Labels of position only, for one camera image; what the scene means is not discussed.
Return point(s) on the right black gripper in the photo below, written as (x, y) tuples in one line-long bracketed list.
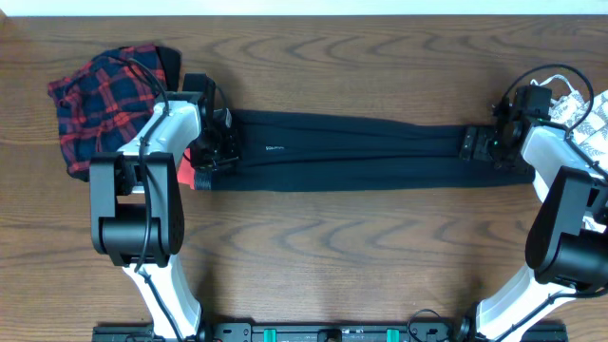
[(479, 151)]

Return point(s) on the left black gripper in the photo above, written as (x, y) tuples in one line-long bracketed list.
[(232, 141)]

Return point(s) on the black leggings with red waistband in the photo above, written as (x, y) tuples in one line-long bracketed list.
[(303, 152)]

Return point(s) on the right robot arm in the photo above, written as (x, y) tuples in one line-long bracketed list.
[(563, 260)]

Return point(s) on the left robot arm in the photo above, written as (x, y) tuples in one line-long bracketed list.
[(136, 210)]

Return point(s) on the white fern print garment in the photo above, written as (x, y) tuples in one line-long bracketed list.
[(591, 135)]

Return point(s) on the red navy plaid garment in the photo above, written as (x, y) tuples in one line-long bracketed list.
[(102, 109)]

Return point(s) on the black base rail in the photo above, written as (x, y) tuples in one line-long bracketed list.
[(421, 329)]

